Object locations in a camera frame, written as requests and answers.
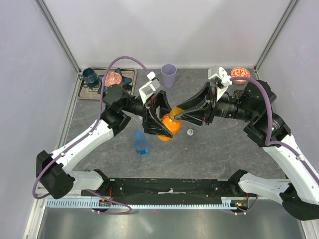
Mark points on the red white floral bowl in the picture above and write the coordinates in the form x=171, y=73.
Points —
x=240, y=72

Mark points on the slotted cable duct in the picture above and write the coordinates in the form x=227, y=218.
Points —
x=95, y=203

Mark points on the lavender plastic cup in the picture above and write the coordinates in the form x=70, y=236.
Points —
x=168, y=73

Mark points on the white green bottle cap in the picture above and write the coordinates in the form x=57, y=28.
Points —
x=190, y=132

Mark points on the orange juice bottle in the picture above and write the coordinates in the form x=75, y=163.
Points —
x=170, y=122

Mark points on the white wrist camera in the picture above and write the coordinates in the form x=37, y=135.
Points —
x=148, y=89
x=220, y=79

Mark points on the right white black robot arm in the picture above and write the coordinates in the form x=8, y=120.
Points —
x=300, y=195

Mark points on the blue star-shaped dish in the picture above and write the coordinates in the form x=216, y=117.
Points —
x=126, y=82

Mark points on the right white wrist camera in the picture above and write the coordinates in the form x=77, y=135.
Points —
x=220, y=79

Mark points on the metal tray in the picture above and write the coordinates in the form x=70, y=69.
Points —
x=90, y=91

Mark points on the blue water bottle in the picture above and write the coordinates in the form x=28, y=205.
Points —
x=141, y=144

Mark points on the red patterned bowl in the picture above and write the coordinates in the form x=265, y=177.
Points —
x=113, y=78

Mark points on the dark blue teacup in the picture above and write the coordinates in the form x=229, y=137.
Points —
x=89, y=76

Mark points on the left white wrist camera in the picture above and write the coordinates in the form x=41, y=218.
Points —
x=148, y=89

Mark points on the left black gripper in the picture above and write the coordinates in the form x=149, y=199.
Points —
x=151, y=123

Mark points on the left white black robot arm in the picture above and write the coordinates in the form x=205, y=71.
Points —
x=55, y=170

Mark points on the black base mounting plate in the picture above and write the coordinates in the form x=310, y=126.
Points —
x=169, y=191

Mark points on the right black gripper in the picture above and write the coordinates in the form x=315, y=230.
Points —
x=203, y=108

